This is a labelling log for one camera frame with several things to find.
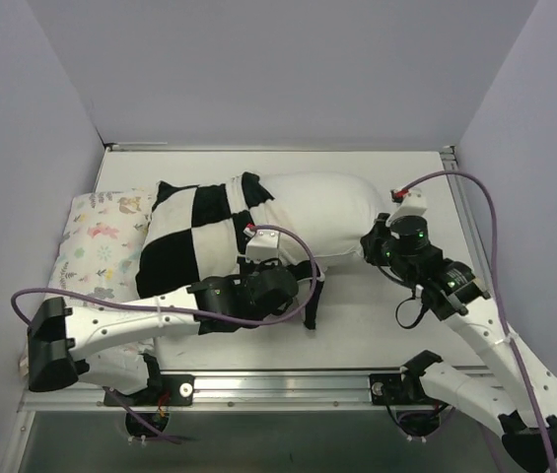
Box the animal print pillow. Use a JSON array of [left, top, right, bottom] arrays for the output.
[[48, 189, 154, 394]]

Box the aluminium right frame rail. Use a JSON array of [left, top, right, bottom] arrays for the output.
[[439, 145, 525, 346]]

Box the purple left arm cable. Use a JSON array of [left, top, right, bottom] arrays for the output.
[[10, 225, 322, 444]]

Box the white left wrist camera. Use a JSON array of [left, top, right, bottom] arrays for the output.
[[244, 226, 280, 263]]

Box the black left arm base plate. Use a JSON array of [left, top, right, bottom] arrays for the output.
[[103, 373, 195, 408]]

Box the aluminium back frame rail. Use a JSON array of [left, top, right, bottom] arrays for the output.
[[104, 141, 456, 159]]

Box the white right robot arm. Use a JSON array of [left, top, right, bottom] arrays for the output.
[[361, 213, 557, 472]]

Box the aluminium frame rail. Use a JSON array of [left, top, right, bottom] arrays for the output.
[[16, 370, 506, 414], [104, 141, 456, 159], [439, 145, 525, 346]]

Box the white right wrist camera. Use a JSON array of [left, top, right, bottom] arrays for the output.
[[388, 187, 427, 222]]

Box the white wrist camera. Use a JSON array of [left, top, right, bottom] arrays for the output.
[[388, 187, 427, 222], [244, 226, 280, 263]]

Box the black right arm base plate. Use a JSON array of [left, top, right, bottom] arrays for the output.
[[369, 372, 446, 409]]

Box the black white checkered pillowcase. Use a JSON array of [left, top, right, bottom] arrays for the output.
[[135, 172, 323, 329]]

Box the white pillow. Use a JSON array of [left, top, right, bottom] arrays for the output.
[[255, 172, 385, 270]]

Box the aluminium front frame rail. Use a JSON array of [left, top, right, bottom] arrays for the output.
[[16, 370, 506, 414]]

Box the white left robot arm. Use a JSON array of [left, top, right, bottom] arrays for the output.
[[27, 263, 299, 405]]

